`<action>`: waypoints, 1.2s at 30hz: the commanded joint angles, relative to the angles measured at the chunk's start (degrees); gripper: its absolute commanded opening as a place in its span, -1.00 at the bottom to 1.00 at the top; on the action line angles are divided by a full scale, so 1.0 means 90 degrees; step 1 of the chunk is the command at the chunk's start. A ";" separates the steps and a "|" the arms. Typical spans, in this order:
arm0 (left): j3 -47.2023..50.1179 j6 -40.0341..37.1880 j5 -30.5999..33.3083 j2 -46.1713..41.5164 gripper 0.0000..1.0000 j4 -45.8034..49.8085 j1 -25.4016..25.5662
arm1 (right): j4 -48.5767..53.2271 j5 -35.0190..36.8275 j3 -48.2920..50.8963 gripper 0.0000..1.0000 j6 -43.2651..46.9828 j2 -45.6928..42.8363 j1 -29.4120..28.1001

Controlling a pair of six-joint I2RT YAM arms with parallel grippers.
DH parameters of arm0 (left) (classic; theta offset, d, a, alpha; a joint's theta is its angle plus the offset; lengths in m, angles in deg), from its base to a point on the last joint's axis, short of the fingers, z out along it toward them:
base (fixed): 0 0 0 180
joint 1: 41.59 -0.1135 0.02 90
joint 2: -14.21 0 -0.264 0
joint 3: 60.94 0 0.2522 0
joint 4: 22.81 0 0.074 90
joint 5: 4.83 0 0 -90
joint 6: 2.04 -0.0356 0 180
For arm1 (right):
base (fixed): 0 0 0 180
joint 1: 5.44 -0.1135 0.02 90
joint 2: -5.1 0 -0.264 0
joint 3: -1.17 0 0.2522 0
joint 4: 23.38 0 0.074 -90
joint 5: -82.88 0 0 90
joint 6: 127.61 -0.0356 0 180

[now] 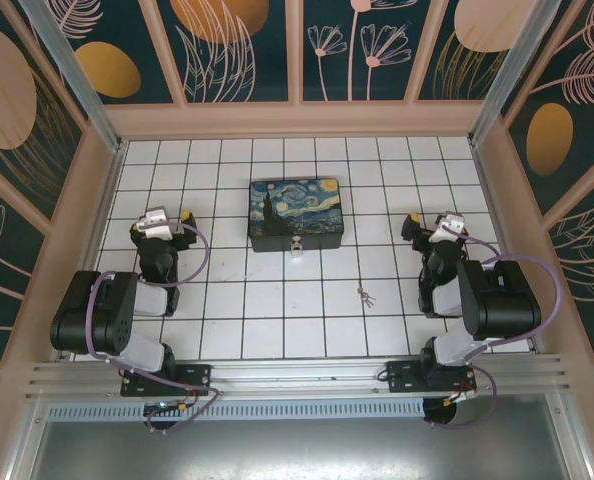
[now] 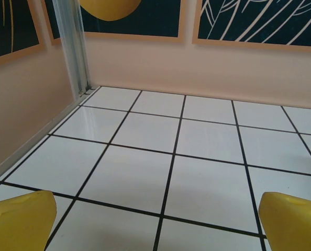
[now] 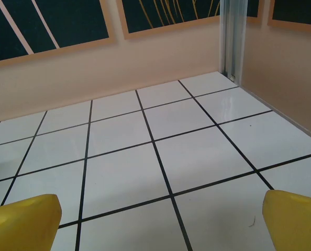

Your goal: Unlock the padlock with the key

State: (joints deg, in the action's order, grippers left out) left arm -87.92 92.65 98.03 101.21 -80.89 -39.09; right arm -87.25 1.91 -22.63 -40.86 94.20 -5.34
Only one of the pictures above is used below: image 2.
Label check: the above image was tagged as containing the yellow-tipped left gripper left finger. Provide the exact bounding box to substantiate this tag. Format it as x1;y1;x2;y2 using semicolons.
0;190;58;251

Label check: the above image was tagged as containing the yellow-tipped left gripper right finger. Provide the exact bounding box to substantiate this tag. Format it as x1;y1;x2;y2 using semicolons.
258;192;311;251

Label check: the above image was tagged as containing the beige circle gold lines panel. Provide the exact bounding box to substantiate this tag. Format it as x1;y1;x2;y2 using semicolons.
0;0;46;69

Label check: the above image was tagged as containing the aluminium table edge rail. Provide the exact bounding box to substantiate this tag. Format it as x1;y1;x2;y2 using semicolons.
0;87;96;184

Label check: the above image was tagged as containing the aluminium corner post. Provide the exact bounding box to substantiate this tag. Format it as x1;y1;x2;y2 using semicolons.
52;0;96;97

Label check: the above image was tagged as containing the narrow dark teal wall panel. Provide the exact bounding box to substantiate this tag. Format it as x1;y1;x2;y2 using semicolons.
41;0;62;45

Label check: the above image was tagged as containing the orange oval wall panel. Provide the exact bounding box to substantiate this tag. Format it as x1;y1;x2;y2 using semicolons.
78;0;184;44

